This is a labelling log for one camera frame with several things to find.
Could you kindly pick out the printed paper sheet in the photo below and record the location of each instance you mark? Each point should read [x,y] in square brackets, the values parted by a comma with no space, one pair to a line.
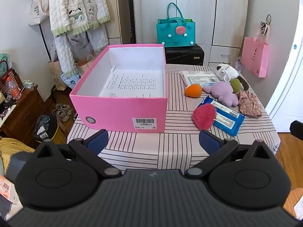
[135,82]

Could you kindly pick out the orange makeup sponge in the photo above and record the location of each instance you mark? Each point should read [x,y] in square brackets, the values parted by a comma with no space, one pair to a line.
[193,91]

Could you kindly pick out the orange white packet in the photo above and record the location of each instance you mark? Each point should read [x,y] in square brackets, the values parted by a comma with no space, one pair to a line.
[7,189]

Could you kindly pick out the green tissue pack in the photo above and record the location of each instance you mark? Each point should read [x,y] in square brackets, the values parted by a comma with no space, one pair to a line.
[4,61]

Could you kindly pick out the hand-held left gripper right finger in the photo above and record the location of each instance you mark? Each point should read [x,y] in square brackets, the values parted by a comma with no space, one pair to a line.
[208,141]

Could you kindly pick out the white fleece pajama jacket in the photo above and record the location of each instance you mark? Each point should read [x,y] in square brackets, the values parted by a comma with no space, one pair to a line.
[68,2]

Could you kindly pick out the small green packet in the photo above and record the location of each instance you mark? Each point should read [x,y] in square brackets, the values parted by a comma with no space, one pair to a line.
[28,84]

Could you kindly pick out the brown paper bag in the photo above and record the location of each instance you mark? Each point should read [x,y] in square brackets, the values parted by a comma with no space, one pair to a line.
[56,75]
[84,66]

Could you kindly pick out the pink paper bag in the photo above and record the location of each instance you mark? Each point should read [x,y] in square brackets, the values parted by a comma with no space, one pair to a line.
[254,54]

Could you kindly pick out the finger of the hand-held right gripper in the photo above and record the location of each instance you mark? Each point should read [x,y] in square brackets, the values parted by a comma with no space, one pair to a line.
[297,130]

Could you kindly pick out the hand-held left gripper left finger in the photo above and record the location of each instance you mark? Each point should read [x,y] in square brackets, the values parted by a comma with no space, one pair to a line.
[98,141]

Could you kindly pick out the orange drink bottle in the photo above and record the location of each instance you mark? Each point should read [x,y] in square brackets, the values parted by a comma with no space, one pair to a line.
[14,89]

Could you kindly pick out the white canvas tote bag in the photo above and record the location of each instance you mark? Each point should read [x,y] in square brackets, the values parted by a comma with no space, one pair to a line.
[37,9]

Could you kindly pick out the teal felt handbag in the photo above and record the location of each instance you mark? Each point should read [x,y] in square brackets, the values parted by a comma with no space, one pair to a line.
[165,33]

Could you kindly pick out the grey garment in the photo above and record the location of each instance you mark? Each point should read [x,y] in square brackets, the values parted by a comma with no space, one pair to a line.
[78,45]

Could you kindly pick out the black suitcase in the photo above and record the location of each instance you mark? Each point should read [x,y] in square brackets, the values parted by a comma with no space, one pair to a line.
[182,54]

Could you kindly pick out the black clothes rack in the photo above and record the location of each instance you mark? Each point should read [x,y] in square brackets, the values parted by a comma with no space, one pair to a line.
[43,35]

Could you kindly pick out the white door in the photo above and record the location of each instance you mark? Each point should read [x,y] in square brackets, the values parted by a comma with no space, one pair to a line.
[288,75]

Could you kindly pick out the white plush toy brown tail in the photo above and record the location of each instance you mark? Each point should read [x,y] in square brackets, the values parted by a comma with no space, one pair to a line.
[230,72]

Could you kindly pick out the lilac plastic bag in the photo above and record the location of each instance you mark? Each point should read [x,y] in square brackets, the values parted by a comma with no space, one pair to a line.
[236,65]

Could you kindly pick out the pink cardboard box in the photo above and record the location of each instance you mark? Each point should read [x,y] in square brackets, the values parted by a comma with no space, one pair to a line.
[118,113]

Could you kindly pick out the floral cloth pouch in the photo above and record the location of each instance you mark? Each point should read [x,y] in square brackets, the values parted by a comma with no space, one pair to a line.
[249,104]

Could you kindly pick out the wooden nightstand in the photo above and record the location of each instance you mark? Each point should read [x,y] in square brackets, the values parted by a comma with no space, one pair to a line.
[26,113]

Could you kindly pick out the light blue wipes pack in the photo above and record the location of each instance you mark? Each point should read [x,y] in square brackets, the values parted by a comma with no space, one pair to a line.
[198,76]

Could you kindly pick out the red fuzzy ball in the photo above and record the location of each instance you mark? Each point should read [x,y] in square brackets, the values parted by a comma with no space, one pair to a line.
[204,117]

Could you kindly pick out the white fleece pajama pants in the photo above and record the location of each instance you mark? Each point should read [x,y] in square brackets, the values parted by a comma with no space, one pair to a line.
[64,52]

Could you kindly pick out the blue printed bag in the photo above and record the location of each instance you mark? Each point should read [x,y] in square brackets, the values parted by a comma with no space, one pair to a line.
[71,80]

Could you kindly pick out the white wardrobe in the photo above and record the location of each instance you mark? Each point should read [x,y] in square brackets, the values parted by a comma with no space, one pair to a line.
[234,11]

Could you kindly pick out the green makeup sponge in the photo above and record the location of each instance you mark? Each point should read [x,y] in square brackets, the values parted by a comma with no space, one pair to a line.
[235,86]

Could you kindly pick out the red checkered basket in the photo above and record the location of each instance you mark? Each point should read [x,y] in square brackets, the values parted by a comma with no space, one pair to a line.
[9,78]

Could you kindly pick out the pair of grey shoes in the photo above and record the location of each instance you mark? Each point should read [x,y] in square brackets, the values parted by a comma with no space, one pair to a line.
[62,112]

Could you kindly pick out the blue wet wipes pack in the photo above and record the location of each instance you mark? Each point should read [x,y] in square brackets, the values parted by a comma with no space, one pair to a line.
[227,120]

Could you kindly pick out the striped tablecloth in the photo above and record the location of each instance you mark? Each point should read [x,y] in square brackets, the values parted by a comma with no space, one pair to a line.
[180,123]

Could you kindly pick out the patterned bedding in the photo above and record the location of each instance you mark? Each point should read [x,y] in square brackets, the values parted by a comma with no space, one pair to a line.
[9,151]

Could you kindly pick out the trash bin with black bag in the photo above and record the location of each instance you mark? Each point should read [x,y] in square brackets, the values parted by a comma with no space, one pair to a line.
[45,128]

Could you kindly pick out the purple plush toy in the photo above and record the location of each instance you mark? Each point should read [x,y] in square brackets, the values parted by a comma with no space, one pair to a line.
[223,92]

